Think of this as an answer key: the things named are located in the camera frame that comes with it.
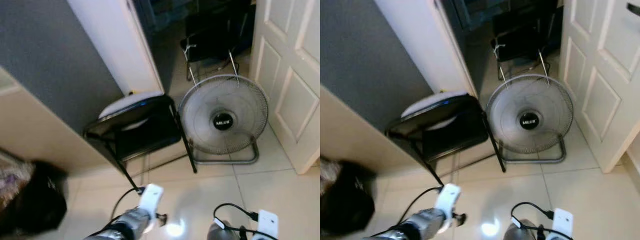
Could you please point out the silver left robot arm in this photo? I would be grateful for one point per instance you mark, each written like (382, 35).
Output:
(130, 220)
(425, 220)

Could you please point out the black folding chair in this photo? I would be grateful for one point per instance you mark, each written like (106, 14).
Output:
(150, 135)
(450, 135)

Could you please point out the black rubbish bag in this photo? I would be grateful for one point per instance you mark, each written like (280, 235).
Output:
(40, 200)
(350, 200)

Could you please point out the grey round floor fan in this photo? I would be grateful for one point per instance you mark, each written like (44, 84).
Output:
(222, 121)
(529, 121)

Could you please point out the white round cushion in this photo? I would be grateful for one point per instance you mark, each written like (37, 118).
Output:
(130, 102)
(430, 102)

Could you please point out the plain white door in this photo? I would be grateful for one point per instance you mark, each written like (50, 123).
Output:
(425, 45)
(115, 45)

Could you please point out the white panelled door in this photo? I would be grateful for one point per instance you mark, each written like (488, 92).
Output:
(290, 75)
(600, 75)

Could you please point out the dark grey wardrobe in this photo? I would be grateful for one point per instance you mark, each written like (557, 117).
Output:
(50, 50)
(360, 50)

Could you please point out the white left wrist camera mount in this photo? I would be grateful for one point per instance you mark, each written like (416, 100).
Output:
(449, 197)
(151, 197)

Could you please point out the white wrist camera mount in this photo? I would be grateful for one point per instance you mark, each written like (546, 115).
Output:
(562, 224)
(449, 197)
(151, 197)
(267, 225)

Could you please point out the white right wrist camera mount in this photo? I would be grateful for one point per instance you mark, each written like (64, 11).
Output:
(267, 225)
(562, 224)

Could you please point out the black chair with metal frame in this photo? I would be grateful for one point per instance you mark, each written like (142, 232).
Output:
(215, 35)
(525, 35)

